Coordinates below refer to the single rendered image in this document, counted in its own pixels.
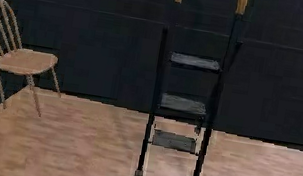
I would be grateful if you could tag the black step ladder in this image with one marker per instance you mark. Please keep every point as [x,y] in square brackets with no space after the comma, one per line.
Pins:
[184,104]

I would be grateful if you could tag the brown wooden spindle chair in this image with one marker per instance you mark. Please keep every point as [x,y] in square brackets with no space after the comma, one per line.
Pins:
[25,61]

